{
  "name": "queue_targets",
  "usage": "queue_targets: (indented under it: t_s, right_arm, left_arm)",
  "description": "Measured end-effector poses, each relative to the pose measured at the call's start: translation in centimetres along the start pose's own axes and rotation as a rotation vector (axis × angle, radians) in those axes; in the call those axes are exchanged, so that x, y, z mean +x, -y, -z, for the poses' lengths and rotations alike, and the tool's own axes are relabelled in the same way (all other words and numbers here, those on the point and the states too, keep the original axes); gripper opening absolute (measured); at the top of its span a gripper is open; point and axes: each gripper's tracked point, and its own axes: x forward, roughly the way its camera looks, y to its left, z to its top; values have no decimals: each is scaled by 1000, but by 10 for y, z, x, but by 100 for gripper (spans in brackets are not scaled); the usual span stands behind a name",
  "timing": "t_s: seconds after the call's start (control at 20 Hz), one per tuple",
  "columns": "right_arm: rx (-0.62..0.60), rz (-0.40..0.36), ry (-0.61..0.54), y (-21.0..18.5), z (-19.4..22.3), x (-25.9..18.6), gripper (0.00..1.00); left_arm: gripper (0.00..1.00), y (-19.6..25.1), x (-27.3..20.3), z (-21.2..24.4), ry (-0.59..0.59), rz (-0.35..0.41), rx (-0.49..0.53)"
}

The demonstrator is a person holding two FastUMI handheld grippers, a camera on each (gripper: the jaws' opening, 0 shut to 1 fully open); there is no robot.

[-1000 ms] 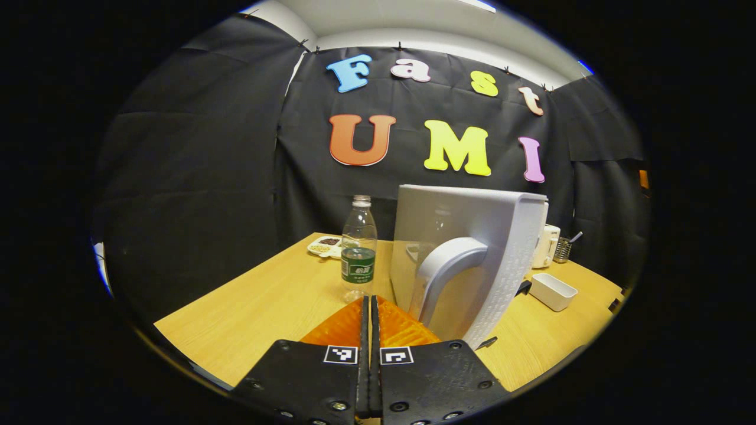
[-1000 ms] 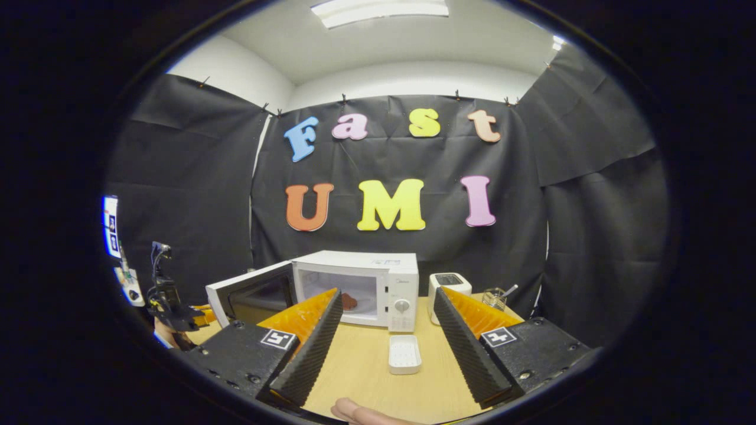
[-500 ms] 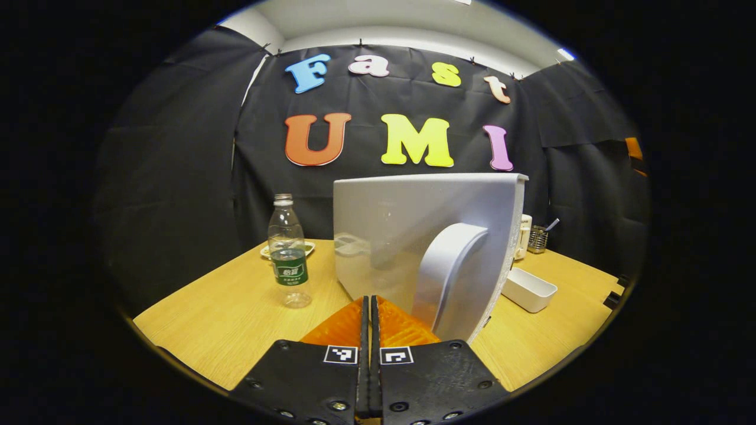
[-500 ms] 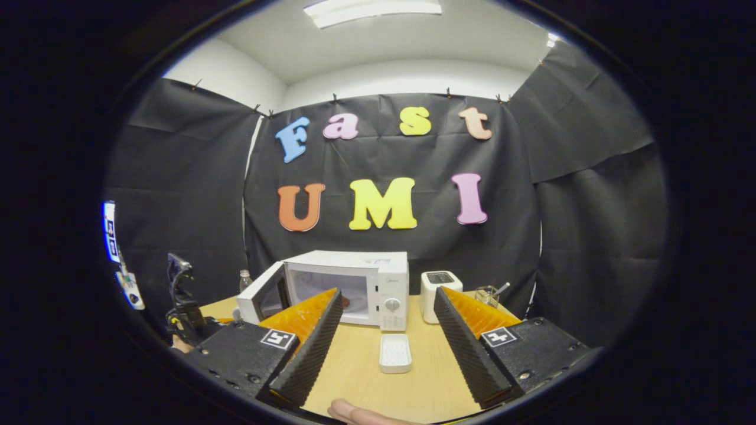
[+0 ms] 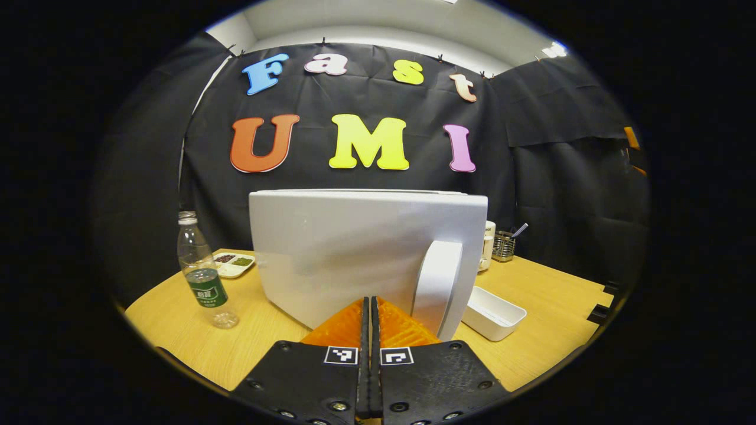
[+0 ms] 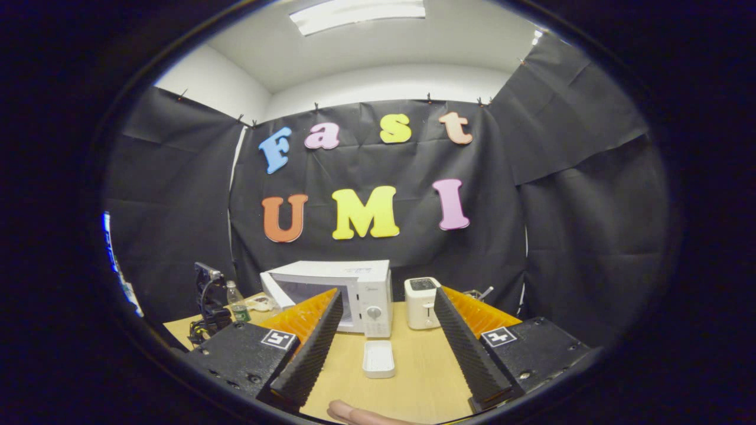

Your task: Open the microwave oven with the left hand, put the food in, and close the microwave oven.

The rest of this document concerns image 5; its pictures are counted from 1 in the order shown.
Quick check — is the white microwave oven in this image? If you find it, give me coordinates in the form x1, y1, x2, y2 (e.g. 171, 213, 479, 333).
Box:
248, 188, 489, 343

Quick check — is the white divided seasoning dish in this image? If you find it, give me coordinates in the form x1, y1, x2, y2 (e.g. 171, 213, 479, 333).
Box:
213, 253, 256, 279

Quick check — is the black backdrop cloth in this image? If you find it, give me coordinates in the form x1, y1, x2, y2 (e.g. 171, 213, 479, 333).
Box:
92, 32, 650, 308

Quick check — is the white plastic tray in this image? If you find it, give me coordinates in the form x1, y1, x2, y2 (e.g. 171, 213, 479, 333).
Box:
461, 286, 527, 342

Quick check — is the cream toaster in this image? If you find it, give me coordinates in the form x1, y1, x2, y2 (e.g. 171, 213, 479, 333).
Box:
478, 220, 497, 273

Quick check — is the metal wire utensil holder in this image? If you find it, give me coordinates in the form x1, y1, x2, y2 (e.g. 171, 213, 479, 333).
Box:
492, 230, 517, 263

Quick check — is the clear plastic water bottle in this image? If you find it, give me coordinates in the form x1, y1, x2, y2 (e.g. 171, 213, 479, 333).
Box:
177, 211, 240, 329

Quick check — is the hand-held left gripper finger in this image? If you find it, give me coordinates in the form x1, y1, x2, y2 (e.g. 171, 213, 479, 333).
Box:
370, 296, 511, 425
229, 296, 371, 425

